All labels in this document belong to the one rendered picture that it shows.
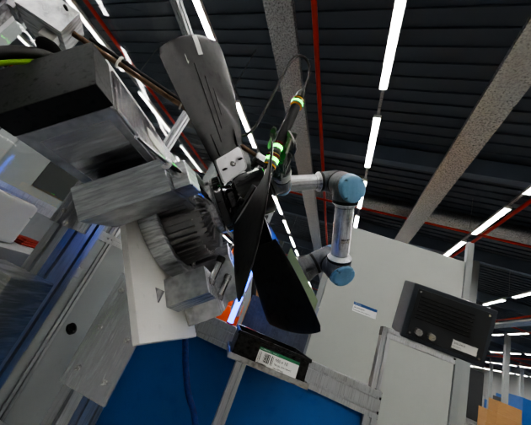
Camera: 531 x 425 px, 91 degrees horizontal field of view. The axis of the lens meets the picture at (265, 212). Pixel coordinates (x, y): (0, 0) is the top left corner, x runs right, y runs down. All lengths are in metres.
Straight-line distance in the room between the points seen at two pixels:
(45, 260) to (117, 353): 0.27
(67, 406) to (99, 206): 0.37
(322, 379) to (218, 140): 0.82
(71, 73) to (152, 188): 0.15
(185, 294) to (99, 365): 0.18
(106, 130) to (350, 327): 2.36
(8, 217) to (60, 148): 0.48
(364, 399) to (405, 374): 1.60
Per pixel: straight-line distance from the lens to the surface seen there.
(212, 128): 0.59
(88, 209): 0.42
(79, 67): 0.38
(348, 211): 1.20
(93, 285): 1.50
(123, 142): 0.40
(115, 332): 0.59
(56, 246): 0.73
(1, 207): 0.86
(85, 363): 0.62
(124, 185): 0.41
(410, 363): 2.66
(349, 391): 1.06
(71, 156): 0.43
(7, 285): 0.64
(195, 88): 0.57
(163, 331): 0.56
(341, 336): 2.51
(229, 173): 0.63
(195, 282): 0.57
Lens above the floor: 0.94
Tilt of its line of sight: 20 degrees up
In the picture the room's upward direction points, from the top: 23 degrees clockwise
